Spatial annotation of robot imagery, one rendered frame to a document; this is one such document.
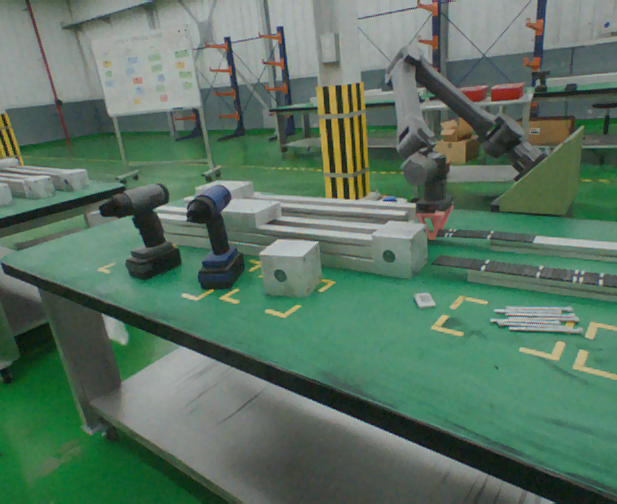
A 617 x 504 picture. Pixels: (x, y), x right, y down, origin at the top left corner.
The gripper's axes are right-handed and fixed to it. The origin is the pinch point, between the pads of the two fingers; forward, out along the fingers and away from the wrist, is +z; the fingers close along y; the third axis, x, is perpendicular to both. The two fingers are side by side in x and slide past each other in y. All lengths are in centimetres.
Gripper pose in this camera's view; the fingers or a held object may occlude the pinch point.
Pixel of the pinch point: (435, 232)
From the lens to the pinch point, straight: 124.3
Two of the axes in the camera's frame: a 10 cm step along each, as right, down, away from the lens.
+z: 1.1, 9.3, 3.5
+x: 8.3, 1.1, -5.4
